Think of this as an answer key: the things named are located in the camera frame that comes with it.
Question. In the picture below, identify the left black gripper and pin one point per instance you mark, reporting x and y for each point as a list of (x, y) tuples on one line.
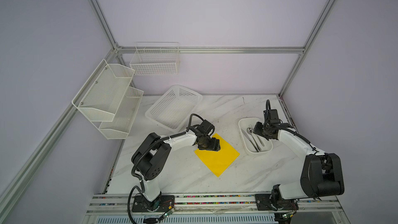
[(215, 145)]

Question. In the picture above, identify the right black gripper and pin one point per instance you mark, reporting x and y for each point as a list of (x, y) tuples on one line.
[(256, 129)]

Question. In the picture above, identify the silver metal fork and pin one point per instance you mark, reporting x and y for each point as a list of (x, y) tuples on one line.
[(257, 137)]

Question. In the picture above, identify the white rectangular plastic tray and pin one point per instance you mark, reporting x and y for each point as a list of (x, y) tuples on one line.
[(249, 149)]

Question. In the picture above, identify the white perforated plastic basket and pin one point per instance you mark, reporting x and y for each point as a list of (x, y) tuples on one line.
[(174, 108)]

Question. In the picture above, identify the silver metal knife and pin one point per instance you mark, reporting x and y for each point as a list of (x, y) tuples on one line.
[(246, 135)]

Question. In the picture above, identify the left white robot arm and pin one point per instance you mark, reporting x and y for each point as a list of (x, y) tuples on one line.
[(150, 158)]

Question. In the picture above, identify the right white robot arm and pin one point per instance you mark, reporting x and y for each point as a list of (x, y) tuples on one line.
[(321, 175)]

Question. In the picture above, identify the white two-tier mesh shelf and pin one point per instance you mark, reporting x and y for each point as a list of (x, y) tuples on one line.
[(109, 101)]

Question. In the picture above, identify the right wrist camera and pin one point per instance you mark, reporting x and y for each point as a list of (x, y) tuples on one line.
[(270, 115)]

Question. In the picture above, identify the white wire wall basket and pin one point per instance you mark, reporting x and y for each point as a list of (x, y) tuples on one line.
[(156, 58)]

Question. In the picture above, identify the aluminium front mounting rail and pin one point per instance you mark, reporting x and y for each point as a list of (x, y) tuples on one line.
[(216, 208)]

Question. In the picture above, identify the aluminium cage frame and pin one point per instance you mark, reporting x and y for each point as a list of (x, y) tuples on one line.
[(49, 48)]

